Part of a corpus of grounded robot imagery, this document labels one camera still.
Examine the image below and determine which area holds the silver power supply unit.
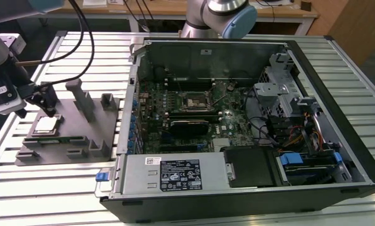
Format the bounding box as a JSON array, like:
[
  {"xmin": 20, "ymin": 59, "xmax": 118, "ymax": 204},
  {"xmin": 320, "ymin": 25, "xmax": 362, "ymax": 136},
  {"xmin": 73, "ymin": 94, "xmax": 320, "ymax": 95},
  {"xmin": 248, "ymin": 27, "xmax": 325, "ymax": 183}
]
[{"xmin": 120, "ymin": 152, "xmax": 232, "ymax": 196}]

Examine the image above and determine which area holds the silver square CPU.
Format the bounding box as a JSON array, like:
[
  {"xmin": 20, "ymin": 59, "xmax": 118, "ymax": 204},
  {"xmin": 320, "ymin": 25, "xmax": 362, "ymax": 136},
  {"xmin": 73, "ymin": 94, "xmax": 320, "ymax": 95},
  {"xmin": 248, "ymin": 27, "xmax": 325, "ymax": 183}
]
[{"xmin": 32, "ymin": 115, "xmax": 62, "ymax": 137}]

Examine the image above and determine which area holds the orange yellow wire bundle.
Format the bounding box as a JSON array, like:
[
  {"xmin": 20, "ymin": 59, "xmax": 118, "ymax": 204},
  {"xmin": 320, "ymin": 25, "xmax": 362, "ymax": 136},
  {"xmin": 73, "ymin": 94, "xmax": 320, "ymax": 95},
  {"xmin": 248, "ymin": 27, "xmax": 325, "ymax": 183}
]
[{"xmin": 276, "ymin": 126, "xmax": 322, "ymax": 153}]

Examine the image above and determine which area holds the metal socket cover frame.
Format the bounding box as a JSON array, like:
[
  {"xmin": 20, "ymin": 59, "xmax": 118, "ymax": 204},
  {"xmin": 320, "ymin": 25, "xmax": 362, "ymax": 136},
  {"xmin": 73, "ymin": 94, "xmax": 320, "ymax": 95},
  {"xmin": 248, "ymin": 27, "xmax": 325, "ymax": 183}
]
[{"xmin": 208, "ymin": 81, "xmax": 228, "ymax": 98}]

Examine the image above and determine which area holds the green motherboard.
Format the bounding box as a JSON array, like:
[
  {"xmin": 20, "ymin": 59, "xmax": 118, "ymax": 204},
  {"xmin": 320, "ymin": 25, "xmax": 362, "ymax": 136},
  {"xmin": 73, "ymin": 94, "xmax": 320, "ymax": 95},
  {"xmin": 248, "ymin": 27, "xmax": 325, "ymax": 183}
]
[{"xmin": 132, "ymin": 79, "xmax": 260, "ymax": 155}]

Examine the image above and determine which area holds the grey metal drive cage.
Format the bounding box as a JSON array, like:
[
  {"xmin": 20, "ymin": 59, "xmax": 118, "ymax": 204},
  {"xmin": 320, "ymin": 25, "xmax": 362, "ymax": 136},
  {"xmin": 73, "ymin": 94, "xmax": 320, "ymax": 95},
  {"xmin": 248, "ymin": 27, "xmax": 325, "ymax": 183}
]
[{"xmin": 253, "ymin": 53, "xmax": 306, "ymax": 120}]

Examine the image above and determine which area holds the black expansion slot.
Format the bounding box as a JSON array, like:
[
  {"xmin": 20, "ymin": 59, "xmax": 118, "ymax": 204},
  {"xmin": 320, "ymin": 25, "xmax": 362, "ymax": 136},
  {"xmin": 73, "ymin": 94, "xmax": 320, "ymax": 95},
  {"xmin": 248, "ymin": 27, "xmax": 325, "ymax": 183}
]
[{"xmin": 158, "ymin": 144, "xmax": 213, "ymax": 153}]

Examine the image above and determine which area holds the long wooden desk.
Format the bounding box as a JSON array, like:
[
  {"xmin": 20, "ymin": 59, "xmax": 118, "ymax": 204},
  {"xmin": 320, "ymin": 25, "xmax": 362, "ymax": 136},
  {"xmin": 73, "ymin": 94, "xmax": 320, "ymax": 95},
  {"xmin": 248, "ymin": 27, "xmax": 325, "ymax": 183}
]
[{"xmin": 0, "ymin": 0, "xmax": 320, "ymax": 36}]

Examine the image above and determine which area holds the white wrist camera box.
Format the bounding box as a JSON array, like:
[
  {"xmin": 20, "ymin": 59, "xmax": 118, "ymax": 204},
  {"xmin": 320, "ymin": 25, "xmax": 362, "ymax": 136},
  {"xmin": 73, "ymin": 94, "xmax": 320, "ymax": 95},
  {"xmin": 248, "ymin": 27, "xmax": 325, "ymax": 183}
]
[{"xmin": 0, "ymin": 79, "xmax": 26, "ymax": 116}]

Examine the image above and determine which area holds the black RAM stick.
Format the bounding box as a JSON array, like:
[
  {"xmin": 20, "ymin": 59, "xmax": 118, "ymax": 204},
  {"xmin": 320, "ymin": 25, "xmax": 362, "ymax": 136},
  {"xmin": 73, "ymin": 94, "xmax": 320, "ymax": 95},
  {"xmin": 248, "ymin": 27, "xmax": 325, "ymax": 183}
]
[{"xmin": 166, "ymin": 111, "xmax": 221, "ymax": 118}]

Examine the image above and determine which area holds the wooden cabinet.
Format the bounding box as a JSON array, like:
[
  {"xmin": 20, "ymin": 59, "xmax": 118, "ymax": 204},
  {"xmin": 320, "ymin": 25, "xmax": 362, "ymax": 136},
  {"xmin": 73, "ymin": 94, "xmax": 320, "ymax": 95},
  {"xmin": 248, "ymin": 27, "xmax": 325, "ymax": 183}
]
[{"xmin": 308, "ymin": 0, "xmax": 375, "ymax": 69}]

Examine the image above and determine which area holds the copper ended cable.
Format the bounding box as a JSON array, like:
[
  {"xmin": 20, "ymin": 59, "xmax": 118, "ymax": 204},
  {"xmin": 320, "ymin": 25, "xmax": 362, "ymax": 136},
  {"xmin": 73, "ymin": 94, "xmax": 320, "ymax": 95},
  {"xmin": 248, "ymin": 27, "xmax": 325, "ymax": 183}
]
[{"xmin": 14, "ymin": 0, "xmax": 93, "ymax": 66}]

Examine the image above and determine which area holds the black plastic shroud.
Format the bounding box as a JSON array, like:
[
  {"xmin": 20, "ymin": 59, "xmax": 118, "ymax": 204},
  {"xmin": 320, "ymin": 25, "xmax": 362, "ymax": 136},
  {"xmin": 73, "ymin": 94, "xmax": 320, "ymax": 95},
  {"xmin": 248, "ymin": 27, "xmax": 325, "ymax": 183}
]
[{"xmin": 220, "ymin": 145, "xmax": 289, "ymax": 189}]

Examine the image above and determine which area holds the black RAM slot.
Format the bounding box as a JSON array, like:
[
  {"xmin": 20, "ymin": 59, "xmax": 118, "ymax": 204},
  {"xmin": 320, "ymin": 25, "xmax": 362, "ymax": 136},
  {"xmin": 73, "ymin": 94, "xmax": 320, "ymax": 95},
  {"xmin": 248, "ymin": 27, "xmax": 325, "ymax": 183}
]
[
  {"xmin": 164, "ymin": 79, "xmax": 216, "ymax": 83},
  {"xmin": 164, "ymin": 81, "xmax": 216, "ymax": 86},
  {"xmin": 164, "ymin": 85, "xmax": 216, "ymax": 90},
  {"xmin": 164, "ymin": 83, "xmax": 216, "ymax": 88}
]

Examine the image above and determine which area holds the grey parts rack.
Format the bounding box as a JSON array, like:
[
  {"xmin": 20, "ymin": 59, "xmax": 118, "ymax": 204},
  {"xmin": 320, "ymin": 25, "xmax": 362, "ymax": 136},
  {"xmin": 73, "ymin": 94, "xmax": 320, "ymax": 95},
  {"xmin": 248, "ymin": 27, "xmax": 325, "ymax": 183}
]
[{"xmin": 13, "ymin": 78, "xmax": 121, "ymax": 167}]

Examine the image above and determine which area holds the blue disk carrier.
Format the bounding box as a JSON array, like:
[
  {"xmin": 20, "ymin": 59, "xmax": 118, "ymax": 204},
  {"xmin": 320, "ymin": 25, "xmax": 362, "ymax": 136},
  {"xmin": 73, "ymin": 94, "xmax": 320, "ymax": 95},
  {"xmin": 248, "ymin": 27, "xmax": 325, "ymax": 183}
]
[{"xmin": 276, "ymin": 152, "xmax": 344, "ymax": 186}]

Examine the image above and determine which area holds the CPU socket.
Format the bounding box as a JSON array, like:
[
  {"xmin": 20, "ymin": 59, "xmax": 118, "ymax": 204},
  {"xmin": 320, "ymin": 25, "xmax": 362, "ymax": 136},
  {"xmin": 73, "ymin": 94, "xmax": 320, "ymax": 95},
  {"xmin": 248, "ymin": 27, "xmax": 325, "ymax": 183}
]
[{"xmin": 180, "ymin": 90, "xmax": 214, "ymax": 113}]

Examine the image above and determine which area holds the black open PC case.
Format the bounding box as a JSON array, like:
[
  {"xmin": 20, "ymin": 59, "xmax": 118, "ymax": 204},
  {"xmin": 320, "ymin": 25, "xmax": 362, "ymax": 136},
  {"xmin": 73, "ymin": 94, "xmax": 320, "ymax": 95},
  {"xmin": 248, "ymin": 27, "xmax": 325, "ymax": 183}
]
[{"xmin": 94, "ymin": 35, "xmax": 375, "ymax": 224}]

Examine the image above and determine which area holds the green RAM stick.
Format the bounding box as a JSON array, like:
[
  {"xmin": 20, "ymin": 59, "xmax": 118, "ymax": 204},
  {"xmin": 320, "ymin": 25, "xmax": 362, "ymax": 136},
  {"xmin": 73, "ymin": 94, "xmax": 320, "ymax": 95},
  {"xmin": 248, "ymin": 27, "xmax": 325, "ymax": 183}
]
[{"xmin": 36, "ymin": 137, "xmax": 73, "ymax": 144}]

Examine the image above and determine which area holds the white paper box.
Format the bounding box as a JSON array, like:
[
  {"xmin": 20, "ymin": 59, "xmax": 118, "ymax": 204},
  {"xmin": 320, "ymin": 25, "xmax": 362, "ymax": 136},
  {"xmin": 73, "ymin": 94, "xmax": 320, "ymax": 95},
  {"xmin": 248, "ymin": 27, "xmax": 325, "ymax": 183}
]
[{"xmin": 81, "ymin": 0, "xmax": 108, "ymax": 7}]

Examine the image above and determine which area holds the small black graphics card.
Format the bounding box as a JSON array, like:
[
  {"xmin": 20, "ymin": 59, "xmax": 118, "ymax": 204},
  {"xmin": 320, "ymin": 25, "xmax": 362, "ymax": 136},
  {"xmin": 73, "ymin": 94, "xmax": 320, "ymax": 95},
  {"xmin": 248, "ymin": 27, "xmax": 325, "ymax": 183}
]
[{"xmin": 169, "ymin": 119, "xmax": 210, "ymax": 139}]

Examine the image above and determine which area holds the small silver heat sink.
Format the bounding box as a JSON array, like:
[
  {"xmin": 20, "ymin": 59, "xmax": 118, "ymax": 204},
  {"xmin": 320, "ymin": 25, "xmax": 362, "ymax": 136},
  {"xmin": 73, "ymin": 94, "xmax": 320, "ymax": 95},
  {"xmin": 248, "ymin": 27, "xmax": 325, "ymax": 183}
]
[{"xmin": 212, "ymin": 138, "xmax": 232, "ymax": 150}]

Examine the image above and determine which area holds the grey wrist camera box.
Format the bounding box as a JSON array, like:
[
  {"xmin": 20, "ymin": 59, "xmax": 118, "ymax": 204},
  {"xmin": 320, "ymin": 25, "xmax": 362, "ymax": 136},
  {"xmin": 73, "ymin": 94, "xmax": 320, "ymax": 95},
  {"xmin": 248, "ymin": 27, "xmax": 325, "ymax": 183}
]
[{"xmin": 0, "ymin": 32, "xmax": 26, "ymax": 51}]

